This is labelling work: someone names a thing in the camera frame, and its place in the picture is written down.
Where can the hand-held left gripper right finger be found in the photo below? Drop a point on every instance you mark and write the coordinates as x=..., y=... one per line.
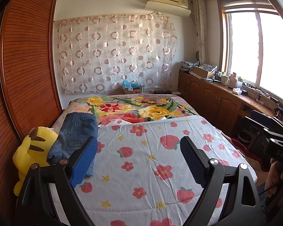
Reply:
x=191, y=160

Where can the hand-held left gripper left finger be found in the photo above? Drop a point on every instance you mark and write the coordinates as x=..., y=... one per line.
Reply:
x=83, y=162

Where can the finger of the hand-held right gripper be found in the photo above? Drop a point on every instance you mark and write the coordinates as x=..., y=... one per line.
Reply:
x=264, y=117
x=252, y=123

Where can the blue denim pants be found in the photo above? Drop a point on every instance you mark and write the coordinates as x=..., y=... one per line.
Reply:
x=75, y=129

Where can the person's right hand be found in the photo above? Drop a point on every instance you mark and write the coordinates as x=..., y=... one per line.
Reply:
x=274, y=181

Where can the black round bin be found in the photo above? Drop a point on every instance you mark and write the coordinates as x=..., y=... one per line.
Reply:
x=244, y=138

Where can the small black tripod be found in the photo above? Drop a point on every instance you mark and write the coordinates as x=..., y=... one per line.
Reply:
x=279, y=109

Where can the red fleece blanket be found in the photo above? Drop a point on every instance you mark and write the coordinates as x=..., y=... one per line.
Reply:
x=247, y=153

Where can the small black box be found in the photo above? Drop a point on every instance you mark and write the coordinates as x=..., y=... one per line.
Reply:
x=244, y=92

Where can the white tissue pack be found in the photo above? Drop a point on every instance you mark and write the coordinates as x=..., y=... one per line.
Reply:
x=237, y=91

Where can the green-capped bottle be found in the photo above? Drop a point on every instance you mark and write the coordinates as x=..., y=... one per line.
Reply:
x=239, y=83

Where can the pink bottle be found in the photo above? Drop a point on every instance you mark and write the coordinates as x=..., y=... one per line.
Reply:
x=232, y=81

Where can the long wooden cabinet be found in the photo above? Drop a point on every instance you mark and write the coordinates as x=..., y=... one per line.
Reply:
x=210, y=96

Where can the white jar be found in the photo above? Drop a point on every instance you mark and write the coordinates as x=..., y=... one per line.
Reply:
x=224, y=81

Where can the yellow plush toy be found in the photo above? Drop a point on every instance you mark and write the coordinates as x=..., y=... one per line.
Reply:
x=26, y=153

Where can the open cardboard box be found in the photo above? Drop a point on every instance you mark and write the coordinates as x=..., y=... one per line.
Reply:
x=202, y=73

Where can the blue white patterned cloth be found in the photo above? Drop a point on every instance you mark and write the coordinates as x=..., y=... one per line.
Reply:
x=208, y=67

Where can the wood-framed window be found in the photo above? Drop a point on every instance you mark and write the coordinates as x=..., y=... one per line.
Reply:
x=243, y=47

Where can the black power strip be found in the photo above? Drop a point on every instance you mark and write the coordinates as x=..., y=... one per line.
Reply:
x=162, y=91

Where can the bed with strawberry sheet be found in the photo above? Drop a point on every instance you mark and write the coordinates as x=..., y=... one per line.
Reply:
x=132, y=106

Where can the pile of papers and boxes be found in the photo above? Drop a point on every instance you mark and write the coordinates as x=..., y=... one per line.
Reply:
x=188, y=66

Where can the small desk fan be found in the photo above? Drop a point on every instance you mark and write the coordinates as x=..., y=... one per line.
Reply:
x=197, y=56

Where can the small cardboard box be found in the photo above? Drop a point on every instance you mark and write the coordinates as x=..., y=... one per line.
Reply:
x=133, y=91

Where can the beige patterned window curtain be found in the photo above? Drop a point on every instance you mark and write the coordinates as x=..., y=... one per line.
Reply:
x=200, y=28

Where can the sheer circle-patterned curtain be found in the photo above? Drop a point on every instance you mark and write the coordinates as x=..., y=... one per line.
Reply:
x=113, y=51

